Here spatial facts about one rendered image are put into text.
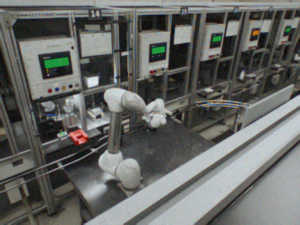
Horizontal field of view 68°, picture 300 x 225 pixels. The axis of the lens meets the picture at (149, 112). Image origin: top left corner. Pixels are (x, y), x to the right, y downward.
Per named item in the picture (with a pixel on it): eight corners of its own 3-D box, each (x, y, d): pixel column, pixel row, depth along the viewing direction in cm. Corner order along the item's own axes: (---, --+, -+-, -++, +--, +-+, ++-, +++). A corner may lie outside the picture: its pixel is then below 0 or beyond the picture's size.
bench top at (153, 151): (115, 246, 150) (114, 242, 148) (59, 163, 222) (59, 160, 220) (236, 159, 236) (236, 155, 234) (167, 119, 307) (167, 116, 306)
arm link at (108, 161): (114, 181, 185) (94, 171, 195) (125, 172, 199) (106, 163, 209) (122, 92, 161) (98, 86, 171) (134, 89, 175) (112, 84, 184)
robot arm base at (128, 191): (148, 185, 194) (149, 181, 191) (128, 198, 181) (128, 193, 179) (136, 173, 206) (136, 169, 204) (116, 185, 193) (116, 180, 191)
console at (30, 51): (33, 101, 179) (19, 43, 158) (25, 90, 199) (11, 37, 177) (82, 90, 203) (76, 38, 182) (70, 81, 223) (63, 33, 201)
